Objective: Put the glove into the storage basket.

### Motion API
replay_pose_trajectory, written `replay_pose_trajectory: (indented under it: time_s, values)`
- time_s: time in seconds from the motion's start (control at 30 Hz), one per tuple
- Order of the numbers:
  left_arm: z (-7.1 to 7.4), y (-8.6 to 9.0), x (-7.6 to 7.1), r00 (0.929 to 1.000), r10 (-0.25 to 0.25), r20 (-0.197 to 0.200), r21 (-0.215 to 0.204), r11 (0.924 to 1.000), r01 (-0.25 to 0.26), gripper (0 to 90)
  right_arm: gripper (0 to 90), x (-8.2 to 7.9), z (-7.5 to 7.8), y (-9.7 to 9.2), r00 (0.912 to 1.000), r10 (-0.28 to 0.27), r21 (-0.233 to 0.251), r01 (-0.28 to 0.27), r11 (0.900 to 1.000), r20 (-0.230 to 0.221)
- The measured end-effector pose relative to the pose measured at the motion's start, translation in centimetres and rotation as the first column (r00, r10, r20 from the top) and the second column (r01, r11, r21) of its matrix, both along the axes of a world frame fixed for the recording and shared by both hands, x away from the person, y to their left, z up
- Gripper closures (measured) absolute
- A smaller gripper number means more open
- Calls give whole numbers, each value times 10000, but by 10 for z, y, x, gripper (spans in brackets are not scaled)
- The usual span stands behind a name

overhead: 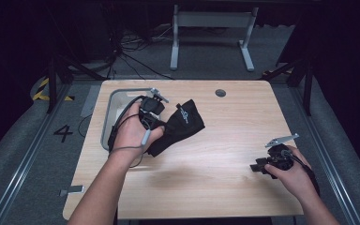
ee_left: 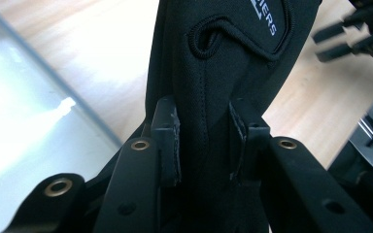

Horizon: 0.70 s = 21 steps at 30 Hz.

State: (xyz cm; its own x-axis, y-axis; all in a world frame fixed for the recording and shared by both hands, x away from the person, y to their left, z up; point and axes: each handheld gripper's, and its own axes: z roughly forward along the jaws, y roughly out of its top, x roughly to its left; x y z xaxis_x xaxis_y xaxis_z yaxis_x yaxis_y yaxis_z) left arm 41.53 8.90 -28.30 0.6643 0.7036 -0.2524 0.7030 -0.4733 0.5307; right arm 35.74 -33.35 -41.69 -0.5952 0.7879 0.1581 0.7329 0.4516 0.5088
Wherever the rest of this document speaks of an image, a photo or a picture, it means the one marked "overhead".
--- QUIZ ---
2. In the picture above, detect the white metal stand frame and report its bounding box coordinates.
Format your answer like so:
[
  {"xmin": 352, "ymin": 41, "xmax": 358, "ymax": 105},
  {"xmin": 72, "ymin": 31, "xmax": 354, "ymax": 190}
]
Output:
[{"xmin": 169, "ymin": 4, "xmax": 260, "ymax": 72}]

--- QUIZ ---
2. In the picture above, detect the grey wrist cord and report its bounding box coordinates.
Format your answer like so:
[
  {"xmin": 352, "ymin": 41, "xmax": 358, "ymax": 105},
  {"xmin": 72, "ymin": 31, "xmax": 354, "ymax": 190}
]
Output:
[{"xmin": 108, "ymin": 128, "xmax": 153, "ymax": 169}]

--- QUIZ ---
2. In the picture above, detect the bundle of black floor cables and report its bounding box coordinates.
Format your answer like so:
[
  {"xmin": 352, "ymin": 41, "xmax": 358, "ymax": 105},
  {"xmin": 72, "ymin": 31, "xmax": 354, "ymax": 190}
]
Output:
[{"xmin": 106, "ymin": 24, "xmax": 174, "ymax": 81}]

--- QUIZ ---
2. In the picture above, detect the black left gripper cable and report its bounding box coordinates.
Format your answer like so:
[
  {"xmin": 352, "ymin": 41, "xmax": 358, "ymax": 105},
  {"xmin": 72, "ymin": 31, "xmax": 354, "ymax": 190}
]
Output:
[{"xmin": 107, "ymin": 95, "xmax": 147, "ymax": 153}]

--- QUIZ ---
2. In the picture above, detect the grey plastic bin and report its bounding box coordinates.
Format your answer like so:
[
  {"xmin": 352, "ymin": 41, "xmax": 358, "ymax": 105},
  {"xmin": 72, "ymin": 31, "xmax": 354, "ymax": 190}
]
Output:
[{"xmin": 100, "ymin": 87, "xmax": 162, "ymax": 152}]

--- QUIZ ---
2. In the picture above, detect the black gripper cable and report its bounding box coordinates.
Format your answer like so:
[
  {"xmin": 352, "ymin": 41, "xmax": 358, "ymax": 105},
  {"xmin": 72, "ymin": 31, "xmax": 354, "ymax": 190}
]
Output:
[
  {"xmin": 281, "ymin": 149, "xmax": 322, "ymax": 197},
  {"xmin": 107, "ymin": 95, "xmax": 147, "ymax": 153}
]

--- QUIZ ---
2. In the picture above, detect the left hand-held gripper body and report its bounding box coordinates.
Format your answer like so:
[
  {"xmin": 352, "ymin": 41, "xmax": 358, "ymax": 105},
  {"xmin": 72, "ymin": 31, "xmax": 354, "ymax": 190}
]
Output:
[{"xmin": 138, "ymin": 87, "xmax": 171, "ymax": 129}]

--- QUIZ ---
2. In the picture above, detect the person's right hand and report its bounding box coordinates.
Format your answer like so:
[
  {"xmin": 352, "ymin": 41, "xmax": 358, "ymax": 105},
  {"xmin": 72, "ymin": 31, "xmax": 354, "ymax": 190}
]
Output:
[{"xmin": 263, "ymin": 144, "xmax": 319, "ymax": 202}]

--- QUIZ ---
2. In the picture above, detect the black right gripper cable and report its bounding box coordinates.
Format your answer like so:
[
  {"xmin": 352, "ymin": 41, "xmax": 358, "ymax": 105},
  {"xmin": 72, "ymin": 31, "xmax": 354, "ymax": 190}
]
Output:
[{"xmin": 281, "ymin": 149, "xmax": 322, "ymax": 197}]

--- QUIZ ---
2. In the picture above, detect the yellow black hazard tape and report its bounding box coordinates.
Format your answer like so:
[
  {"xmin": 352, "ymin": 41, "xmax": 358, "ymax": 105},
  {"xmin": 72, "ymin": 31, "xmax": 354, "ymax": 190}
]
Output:
[{"xmin": 32, "ymin": 77, "xmax": 75, "ymax": 102}]

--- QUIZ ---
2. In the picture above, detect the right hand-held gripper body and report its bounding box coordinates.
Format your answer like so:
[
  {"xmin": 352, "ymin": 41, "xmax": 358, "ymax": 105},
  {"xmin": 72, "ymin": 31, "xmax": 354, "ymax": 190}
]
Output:
[{"xmin": 262, "ymin": 132, "xmax": 301, "ymax": 180}]

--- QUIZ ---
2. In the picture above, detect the person's left hand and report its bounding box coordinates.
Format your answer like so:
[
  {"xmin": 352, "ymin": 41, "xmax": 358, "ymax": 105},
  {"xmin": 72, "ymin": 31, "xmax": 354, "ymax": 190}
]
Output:
[{"xmin": 113, "ymin": 101, "xmax": 166, "ymax": 158}]

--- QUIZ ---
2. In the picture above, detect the black glove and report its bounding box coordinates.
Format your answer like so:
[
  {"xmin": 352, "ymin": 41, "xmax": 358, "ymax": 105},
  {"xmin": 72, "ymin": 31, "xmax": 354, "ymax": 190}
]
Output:
[{"xmin": 145, "ymin": 98, "xmax": 206, "ymax": 158}]

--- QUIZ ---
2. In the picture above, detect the black tripod stand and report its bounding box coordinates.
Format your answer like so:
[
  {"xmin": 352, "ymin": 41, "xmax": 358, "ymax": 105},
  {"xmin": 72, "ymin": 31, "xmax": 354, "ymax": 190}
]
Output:
[
  {"xmin": 261, "ymin": 55, "xmax": 314, "ymax": 117},
  {"xmin": 45, "ymin": 52, "xmax": 107, "ymax": 115}
]

